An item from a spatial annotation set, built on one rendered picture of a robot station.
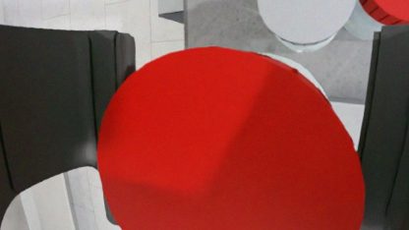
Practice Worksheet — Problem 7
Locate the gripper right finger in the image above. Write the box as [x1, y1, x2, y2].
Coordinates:
[357, 24, 409, 230]

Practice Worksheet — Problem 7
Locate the light grey tray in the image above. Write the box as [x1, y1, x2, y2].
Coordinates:
[328, 95, 366, 150]

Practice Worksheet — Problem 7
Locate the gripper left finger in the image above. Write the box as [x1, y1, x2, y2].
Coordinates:
[0, 25, 136, 230]

